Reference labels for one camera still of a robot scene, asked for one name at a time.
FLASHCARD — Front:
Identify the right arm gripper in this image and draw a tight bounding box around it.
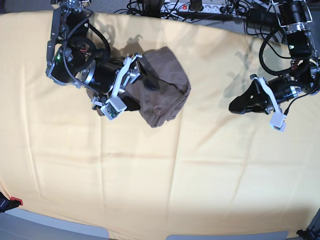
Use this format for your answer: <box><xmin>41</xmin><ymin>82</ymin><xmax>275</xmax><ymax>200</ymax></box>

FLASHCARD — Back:
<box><xmin>79</xmin><ymin>59</ymin><xmax>161</xmax><ymax>112</ymax></box>

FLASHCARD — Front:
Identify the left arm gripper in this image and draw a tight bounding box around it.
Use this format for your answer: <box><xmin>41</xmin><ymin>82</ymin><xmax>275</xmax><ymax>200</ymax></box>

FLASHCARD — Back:
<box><xmin>228</xmin><ymin>74</ymin><xmax>304</xmax><ymax>115</ymax></box>

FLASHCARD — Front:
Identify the brown T-shirt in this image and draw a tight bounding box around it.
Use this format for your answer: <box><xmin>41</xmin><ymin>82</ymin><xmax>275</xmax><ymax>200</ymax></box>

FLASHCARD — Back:
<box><xmin>86</xmin><ymin>46</ymin><xmax>192</xmax><ymax>129</ymax></box>

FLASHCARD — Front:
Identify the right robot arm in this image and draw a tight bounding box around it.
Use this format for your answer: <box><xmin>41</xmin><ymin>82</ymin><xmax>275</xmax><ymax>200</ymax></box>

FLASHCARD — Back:
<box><xmin>46</xmin><ymin>0</ymin><xmax>191</xmax><ymax>120</ymax></box>

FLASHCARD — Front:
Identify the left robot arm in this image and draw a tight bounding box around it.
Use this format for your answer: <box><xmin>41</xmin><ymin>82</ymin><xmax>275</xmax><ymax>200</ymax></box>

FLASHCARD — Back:
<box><xmin>259</xmin><ymin>0</ymin><xmax>320</xmax><ymax>106</ymax></box>

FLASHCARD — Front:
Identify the yellow table cloth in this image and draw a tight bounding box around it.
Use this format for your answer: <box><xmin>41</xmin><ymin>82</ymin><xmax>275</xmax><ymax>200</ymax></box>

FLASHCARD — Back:
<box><xmin>0</xmin><ymin>11</ymin><xmax>320</xmax><ymax>240</ymax></box>

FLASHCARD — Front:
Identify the black power adapter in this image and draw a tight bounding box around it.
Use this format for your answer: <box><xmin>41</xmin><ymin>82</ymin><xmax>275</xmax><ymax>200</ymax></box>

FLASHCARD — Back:
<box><xmin>246</xmin><ymin>8</ymin><xmax>279</xmax><ymax>28</ymax></box>

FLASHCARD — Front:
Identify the white power strip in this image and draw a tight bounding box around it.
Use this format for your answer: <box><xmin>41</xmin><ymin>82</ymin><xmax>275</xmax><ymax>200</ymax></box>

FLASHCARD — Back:
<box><xmin>160</xmin><ymin>1</ymin><xmax>226</xmax><ymax>14</ymax></box>

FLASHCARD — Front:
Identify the black clamp right corner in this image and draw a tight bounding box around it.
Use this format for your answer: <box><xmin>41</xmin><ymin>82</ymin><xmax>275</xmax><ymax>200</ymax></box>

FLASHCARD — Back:
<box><xmin>296</xmin><ymin>220</ymin><xmax>320</xmax><ymax>240</ymax></box>

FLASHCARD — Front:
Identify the red black clamp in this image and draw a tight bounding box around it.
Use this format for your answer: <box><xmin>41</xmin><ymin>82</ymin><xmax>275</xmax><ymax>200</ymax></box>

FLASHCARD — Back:
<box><xmin>0</xmin><ymin>193</ymin><xmax>23</xmax><ymax>213</ymax></box>

